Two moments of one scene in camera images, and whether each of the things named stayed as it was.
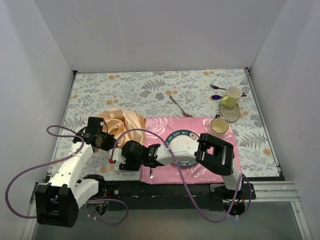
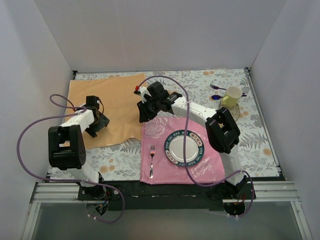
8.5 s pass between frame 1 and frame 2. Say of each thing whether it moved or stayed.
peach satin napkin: moved
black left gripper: moved
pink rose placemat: stayed
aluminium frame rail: stayed
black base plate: stayed
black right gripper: moved
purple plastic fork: stayed
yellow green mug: stayed
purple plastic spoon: stayed
